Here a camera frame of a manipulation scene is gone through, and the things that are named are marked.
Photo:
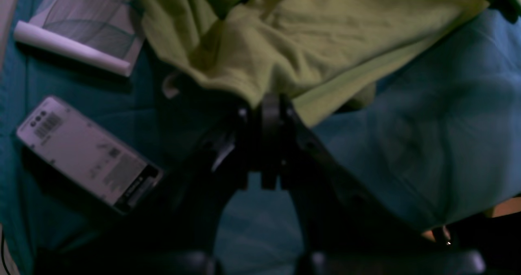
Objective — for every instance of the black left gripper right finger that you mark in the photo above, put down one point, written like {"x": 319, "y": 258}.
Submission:
{"x": 346, "y": 230}

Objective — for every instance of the blue table cloth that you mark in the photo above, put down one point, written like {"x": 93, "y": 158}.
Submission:
{"x": 439, "y": 141}

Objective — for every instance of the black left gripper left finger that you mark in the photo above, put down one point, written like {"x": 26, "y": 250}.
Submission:
{"x": 172, "y": 230}

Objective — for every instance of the white patterned notebook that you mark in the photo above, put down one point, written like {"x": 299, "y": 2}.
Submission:
{"x": 105, "y": 34}

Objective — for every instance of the olive green t-shirt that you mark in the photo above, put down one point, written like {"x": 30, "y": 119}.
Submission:
{"x": 320, "y": 53}

